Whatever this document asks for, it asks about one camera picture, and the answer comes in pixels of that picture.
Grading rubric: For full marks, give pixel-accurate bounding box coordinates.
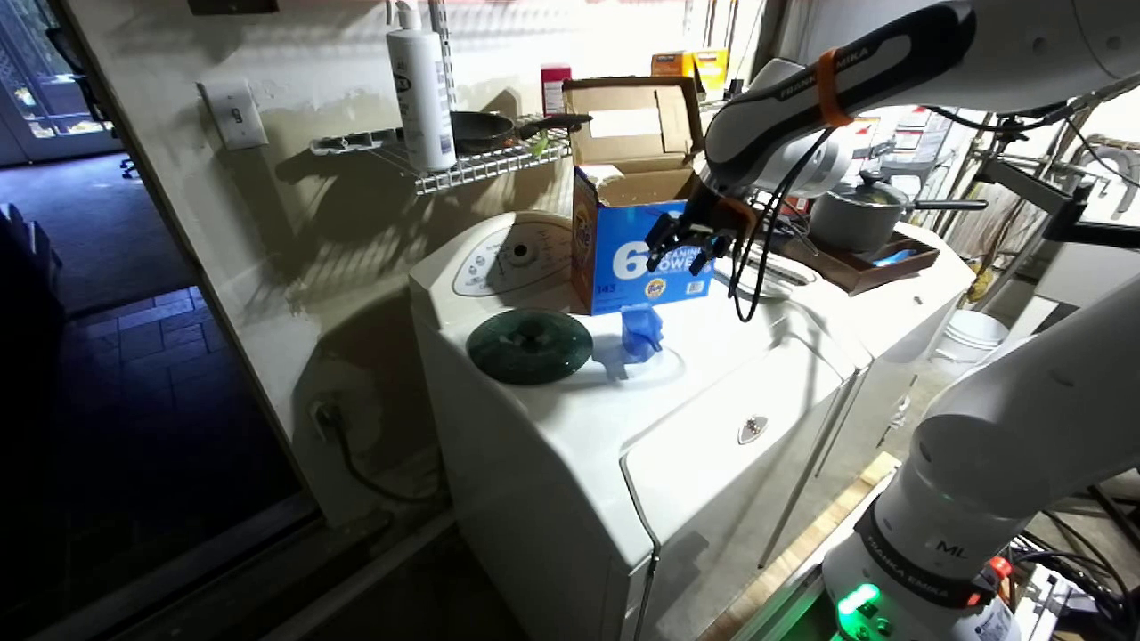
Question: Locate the green lit device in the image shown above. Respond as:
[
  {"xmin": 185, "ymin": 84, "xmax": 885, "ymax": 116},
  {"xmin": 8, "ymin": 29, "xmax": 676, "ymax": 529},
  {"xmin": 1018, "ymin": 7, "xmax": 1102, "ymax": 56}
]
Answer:
[{"xmin": 830, "ymin": 580, "xmax": 896, "ymax": 641}]

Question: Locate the light blue plastic scoop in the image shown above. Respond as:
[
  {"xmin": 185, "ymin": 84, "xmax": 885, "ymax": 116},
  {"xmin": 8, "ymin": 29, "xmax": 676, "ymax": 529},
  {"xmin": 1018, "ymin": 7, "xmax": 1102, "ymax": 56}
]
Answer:
[{"xmin": 619, "ymin": 302, "xmax": 670, "ymax": 359}]

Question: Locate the brown wooden tray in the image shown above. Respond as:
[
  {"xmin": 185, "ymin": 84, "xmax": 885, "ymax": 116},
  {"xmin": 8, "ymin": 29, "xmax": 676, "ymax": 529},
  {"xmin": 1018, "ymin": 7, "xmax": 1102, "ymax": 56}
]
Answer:
[{"xmin": 763, "ymin": 217, "xmax": 943, "ymax": 299}]

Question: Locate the orange cable strap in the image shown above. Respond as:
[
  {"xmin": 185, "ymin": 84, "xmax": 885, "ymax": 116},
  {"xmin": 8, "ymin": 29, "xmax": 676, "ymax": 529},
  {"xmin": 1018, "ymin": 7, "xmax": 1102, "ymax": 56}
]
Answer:
[{"xmin": 807, "ymin": 48, "xmax": 856, "ymax": 133}]

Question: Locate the white plastic bucket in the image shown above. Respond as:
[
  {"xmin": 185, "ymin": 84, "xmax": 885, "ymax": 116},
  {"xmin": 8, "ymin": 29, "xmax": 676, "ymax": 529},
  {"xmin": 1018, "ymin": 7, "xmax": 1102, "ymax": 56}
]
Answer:
[{"xmin": 934, "ymin": 306, "xmax": 1035, "ymax": 396}]

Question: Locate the pink container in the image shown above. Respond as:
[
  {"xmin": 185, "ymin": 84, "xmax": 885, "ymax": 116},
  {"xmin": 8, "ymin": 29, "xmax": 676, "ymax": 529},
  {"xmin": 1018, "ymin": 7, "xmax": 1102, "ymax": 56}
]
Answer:
[{"xmin": 537, "ymin": 64, "xmax": 573, "ymax": 120}]

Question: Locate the metal spoon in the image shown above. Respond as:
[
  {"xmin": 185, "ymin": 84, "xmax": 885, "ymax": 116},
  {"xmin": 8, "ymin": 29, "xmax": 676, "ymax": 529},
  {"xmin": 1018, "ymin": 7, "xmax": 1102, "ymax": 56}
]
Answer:
[{"xmin": 759, "ymin": 249, "xmax": 817, "ymax": 289}]

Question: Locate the grey metal pot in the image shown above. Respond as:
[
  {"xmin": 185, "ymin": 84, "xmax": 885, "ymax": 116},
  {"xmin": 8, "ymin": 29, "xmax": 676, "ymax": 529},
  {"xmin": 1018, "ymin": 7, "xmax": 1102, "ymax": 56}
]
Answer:
[{"xmin": 804, "ymin": 172, "xmax": 991, "ymax": 261}]

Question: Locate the black frying pan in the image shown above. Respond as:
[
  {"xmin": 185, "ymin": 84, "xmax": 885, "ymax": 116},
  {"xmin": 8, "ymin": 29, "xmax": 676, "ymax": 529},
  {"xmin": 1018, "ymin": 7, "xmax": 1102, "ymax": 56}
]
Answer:
[{"xmin": 444, "ymin": 105, "xmax": 594, "ymax": 159}]

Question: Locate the dark translucent blue scoop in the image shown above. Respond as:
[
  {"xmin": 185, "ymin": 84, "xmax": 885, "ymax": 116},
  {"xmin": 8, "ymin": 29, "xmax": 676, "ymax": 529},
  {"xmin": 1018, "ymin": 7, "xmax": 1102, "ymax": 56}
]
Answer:
[{"xmin": 606, "ymin": 324, "xmax": 666, "ymax": 386}]

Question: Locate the wooden mounting board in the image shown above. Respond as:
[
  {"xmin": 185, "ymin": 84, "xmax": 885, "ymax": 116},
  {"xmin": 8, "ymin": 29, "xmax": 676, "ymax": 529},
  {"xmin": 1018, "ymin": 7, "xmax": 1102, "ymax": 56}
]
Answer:
[{"xmin": 697, "ymin": 450, "xmax": 906, "ymax": 641}]

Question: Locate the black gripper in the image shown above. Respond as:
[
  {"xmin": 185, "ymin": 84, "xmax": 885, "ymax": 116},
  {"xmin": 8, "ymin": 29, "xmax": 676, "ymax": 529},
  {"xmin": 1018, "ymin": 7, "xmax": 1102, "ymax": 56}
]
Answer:
[{"xmin": 646, "ymin": 185, "xmax": 763, "ymax": 279}]

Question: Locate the tall white bottle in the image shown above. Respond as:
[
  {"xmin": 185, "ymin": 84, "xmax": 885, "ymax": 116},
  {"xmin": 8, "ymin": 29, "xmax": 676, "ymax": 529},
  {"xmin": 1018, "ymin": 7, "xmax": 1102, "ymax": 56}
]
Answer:
[{"xmin": 386, "ymin": 0, "xmax": 463, "ymax": 178}]

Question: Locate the white wall outlet plate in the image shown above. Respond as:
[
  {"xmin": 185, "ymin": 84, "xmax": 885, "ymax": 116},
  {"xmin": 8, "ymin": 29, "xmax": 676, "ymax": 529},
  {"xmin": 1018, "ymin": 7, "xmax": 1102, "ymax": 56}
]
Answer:
[{"xmin": 197, "ymin": 77, "xmax": 271, "ymax": 153}]

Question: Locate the blue cardboard detergent box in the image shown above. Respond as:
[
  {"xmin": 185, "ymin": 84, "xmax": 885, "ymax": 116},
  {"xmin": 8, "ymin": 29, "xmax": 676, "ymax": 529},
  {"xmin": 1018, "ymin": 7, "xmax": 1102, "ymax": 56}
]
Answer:
[{"xmin": 562, "ymin": 72, "xmax": 725, "ymax": 318}]

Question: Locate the white wire shelf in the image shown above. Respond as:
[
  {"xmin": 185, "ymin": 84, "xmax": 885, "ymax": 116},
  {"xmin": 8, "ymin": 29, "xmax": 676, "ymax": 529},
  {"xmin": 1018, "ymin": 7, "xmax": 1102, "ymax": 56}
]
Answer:
[{"xmin": 307, "ymin": 120, "xmax": 577, "ymax": 200}]

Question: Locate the yellow box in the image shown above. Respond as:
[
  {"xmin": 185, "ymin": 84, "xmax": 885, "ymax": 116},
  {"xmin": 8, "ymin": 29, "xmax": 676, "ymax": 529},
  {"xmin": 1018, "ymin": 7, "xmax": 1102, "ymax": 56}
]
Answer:
[{"xmin": 648, "ymin": 47, "xmax": 731, "ymax": 99}]

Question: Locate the black wall power cable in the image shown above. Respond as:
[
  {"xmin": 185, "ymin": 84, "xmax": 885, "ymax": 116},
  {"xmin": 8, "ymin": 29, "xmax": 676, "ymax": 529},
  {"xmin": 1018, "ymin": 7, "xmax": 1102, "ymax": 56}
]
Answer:
[{"xmin": 309, "ymin": 396, "xmax": 444, "ymax": 511}]

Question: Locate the white washing machine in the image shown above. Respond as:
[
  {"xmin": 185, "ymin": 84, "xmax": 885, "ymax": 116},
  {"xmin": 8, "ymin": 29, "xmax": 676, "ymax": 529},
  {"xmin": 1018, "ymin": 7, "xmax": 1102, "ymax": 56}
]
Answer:
[{"xmin": 406, "ymin": 205, "xmax": 864, "ymax": 641}]

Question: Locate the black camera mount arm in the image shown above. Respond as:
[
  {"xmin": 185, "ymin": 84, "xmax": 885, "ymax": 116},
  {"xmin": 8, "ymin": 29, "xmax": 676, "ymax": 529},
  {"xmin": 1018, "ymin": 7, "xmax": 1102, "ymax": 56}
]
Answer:
[{"xmin": 972, "ymin": 153, "xmax": 1140, "ymax": 256}]

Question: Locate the dark green round lid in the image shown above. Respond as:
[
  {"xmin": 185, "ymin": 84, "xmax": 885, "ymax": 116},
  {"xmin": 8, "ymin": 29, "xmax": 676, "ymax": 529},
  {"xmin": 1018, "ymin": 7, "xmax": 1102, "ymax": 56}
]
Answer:
[{"xmin": 463, "ymin": 306, "xmax": 594, "ymax": 388}]

